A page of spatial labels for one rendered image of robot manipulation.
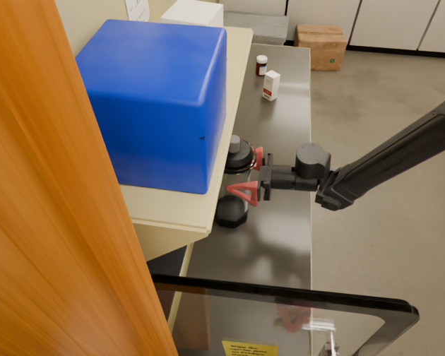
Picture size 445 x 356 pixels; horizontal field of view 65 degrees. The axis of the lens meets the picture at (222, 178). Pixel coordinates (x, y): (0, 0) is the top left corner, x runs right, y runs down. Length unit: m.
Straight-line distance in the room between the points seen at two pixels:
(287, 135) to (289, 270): 0.49
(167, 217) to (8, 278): 0.12
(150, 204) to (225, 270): 0.62
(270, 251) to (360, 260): 1.22
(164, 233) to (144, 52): 0.13
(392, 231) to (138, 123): 2.10
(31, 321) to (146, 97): 0.15
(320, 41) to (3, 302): 3.13
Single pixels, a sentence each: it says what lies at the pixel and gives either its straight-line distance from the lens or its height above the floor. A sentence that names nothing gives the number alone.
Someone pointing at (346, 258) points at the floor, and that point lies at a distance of 2.07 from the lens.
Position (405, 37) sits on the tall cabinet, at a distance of 3.77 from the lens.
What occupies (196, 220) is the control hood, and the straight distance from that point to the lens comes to 0.26.
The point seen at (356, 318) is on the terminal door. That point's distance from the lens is 0.41.
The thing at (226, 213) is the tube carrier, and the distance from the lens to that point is 0.89.
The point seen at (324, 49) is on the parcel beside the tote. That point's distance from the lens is 3.28.
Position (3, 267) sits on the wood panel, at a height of 1.59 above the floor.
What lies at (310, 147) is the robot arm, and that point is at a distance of 0.76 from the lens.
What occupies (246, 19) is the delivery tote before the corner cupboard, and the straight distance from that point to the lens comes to 3.39.
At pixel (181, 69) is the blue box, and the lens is 0.24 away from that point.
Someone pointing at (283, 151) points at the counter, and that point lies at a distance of 1.14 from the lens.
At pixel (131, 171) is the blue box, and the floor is 1.53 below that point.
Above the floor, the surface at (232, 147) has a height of 1.20.
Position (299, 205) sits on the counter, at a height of 0.94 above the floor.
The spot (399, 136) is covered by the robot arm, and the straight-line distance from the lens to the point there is 0.65.
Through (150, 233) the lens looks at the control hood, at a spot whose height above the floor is 1.50.
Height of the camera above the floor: 1.73
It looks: 49 degrees down
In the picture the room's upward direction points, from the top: straight up
